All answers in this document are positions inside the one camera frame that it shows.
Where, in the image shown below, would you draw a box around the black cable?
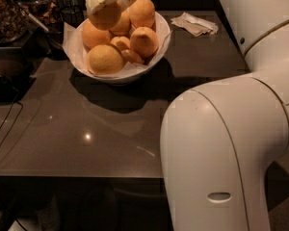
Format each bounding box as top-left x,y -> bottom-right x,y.
0,80 -> 25,231

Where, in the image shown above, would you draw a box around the serving spoon with white handle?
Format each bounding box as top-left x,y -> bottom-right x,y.
12,0 -> 49,33

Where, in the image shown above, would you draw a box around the orange at top back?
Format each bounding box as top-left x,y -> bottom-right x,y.
129,0 -> 155,28

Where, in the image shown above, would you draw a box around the large yellow front orange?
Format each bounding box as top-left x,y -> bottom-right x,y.
87,44 -> 124,76

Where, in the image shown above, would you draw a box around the paper sachets on table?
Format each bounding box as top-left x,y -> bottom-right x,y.
171,13 -> 219,37

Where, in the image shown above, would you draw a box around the black appliance at left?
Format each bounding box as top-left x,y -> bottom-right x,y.
0,48 -> 35,103

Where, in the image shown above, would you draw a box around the white paper bowl liner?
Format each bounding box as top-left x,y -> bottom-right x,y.
62,11 -> 173,79

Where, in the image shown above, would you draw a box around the small yellow orange underneath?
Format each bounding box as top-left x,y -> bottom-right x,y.
111,37 -> 130,51

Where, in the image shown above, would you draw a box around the orange at left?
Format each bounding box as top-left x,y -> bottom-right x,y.
81,20 -> 111,49

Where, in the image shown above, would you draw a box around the orange at right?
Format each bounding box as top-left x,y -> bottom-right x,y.
130,27 -> 159,58

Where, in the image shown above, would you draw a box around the white ceramic bowl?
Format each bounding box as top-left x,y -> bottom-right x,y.
66,8 -> 171,87

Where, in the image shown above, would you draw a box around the glass jar of nuts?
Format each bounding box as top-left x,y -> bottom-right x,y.
0,0 -> 27,45

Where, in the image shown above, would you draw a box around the black wire holder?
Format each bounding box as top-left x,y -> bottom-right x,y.
47,5 -> 84,61

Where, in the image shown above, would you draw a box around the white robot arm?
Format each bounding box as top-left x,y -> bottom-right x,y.
160,0 -> 289,231

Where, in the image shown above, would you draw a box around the small orange at bottom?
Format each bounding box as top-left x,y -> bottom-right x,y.
121,49 -> 144,64

